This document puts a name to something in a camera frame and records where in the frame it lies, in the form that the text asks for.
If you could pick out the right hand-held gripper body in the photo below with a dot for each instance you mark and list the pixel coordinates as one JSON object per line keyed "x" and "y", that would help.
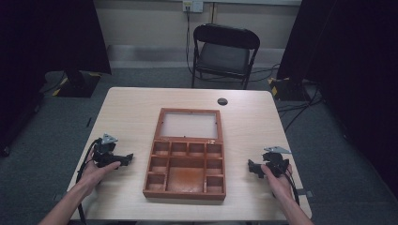
{"x": 277, "y": 162}

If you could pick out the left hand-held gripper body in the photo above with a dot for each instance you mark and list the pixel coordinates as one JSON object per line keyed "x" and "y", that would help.
{"x": 104, "y": 154}

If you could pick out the person's left hand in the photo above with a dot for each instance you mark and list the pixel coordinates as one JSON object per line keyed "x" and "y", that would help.
{"x": 94, "y": 173}

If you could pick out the person's right hand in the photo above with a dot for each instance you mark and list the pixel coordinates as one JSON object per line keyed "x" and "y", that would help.
{"x": 278, "y": 186}

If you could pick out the wooden compartment box with lid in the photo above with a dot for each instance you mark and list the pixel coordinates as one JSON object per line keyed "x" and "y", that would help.
{"x": 187, "y": 156}

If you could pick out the black stand base striped tape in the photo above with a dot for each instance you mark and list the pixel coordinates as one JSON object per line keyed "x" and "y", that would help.
{"x": 76, "y": 84}
{"x": 287, "y": 89}

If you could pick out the black folding chair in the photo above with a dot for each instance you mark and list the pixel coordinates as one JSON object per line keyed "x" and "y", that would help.
{"x": 223, "y": 56}

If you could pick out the dark curtain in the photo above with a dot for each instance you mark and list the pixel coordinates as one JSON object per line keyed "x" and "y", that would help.
{"x": 353, "y": 78}
{"x": 37, "y": 62}

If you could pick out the grey table bracket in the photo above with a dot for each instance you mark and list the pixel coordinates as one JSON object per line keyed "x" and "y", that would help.
{"x": 305, "y": 193}

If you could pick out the white wall socket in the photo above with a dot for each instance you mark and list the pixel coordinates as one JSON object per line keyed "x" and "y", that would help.
{"x": 192, "y": 5}

